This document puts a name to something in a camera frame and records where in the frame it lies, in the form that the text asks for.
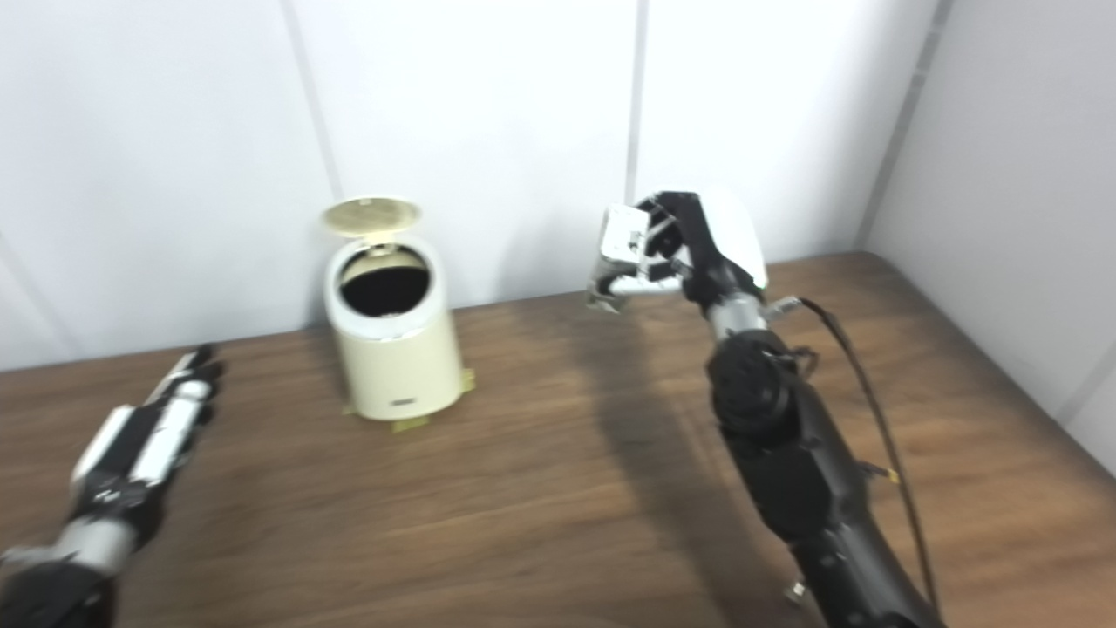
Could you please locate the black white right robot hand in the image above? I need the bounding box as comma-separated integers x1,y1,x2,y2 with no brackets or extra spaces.
602,188,770,319

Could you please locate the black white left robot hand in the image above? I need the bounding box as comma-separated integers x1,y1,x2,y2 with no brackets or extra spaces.
68,345,226,550

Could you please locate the white green milk carton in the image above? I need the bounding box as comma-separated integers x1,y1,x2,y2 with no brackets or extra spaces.
586,204,653,313

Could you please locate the cream-colored bin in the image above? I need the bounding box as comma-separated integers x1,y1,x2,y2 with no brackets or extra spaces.
321,196,467,422

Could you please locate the round cream bin lid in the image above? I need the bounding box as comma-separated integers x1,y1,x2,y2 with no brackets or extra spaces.
321,196,423,254

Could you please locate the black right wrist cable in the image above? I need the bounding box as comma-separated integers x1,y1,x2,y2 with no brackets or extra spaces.
767,297,942,611

